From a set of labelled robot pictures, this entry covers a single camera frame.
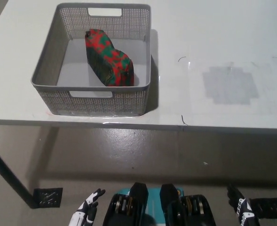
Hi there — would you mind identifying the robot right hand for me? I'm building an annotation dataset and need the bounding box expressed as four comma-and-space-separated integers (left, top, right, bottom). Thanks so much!
226, 185, 261, 226

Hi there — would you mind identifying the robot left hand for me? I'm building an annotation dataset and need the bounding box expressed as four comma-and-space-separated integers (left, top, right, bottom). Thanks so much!
67, 188, 106, 226

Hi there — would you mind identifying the red green coffee bean bag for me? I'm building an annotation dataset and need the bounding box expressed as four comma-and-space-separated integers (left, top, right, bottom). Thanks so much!
84, 28, 135, 87

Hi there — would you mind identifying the black teal robot body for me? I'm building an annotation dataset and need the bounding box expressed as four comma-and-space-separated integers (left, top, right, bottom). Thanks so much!
102, 182, 216, 226

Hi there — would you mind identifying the black metal table leg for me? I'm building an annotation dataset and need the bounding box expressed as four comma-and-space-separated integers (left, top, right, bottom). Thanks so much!
0, 141, 39, 210

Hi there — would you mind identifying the grey perforated plastic basket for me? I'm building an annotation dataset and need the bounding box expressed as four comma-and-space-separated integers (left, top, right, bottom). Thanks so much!
31, 2, 152, 116

